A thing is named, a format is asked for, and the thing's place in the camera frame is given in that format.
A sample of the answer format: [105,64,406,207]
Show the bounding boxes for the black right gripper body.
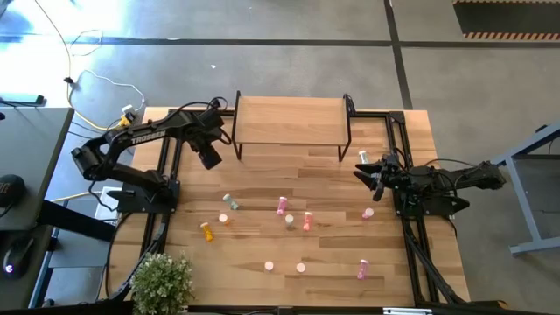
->
[374,153,410,192]

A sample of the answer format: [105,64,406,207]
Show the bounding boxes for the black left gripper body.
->
[188,108,223,144]

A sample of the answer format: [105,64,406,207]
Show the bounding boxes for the white sheet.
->
[94,186,124,222]

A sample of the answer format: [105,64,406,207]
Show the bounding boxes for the black desk support beam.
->
[37,199,117,242]

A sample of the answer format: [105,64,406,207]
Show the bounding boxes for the artificial green plant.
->
[129,250,196,315]

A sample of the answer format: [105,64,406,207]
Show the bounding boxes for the grey desk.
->
[0,106,75,312]

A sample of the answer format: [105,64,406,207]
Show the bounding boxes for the black mat hazard-striped edge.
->
[452,0,560,41]

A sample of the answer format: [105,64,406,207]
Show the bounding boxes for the black rounded case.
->
[0,173,26,209]

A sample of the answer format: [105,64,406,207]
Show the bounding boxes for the black computer mouse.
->
[2,234,36,281]

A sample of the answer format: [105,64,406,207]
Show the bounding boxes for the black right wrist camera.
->
[371,179,387,203]

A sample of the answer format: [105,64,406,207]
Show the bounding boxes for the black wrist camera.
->
[371,179,387,203]
[196,138,224,172]

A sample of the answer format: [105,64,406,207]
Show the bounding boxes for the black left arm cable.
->
[168,95,233,146]

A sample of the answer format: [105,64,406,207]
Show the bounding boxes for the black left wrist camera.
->
[196,138,224,172]

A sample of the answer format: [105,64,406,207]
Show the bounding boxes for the black aluminium table frame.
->
[98,107,511,315]

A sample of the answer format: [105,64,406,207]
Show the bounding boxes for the wooden shelf black metal frame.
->
[230,89,354,164]

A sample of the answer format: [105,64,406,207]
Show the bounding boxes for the white cable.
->
[72,68,148,113]

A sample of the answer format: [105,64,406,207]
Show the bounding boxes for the grey-blue metal table frame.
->
[482,122,560,257]

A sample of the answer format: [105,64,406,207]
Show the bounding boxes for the silver bracket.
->
[382,307,433,315]

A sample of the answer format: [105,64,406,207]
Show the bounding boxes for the long yellow cable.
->
[33,0,128,131]

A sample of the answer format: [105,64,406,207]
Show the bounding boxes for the short yellow cable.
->
[50,190,104,204]

